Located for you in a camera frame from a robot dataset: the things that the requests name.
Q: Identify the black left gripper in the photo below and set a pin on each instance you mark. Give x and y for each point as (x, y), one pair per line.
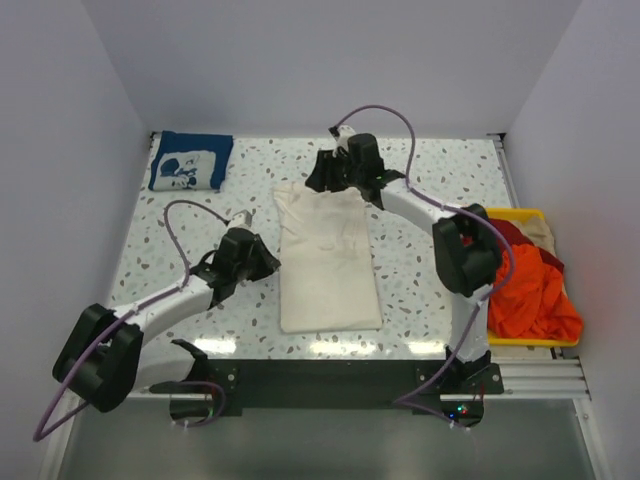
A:
(268, 262)

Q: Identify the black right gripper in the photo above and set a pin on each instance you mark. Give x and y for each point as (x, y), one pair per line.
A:
(322, 175)

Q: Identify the cream white t shirt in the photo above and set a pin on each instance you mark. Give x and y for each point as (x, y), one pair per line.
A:
(327, 280)

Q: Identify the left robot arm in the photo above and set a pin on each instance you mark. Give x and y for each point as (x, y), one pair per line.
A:
(100, 359)

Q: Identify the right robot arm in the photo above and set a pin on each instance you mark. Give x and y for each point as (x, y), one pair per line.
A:
(468, 283)

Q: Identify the folded blue printed t shirt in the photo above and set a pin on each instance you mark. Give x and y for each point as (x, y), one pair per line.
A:
(190, 161)

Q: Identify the yellow plastic bin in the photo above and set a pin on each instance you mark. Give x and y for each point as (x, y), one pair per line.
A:
(512, 214)

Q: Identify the dark red t shirt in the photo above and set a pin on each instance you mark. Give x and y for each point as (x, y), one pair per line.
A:
(510, 230)

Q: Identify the beige t shirt in bin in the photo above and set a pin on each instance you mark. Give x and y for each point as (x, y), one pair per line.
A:
(538, 232)

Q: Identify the orange t shirt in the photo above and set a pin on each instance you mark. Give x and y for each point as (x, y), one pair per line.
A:
(533, 304)

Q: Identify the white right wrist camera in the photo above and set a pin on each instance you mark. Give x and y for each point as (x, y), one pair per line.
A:
(341, 134)

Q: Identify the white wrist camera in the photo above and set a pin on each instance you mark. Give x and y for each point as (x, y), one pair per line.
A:
(341, 134)
(241, 219)

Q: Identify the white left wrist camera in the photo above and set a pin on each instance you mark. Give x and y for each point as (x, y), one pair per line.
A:
(241, 219)

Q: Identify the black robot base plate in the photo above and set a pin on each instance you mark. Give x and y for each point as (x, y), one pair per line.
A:
(231, 387)

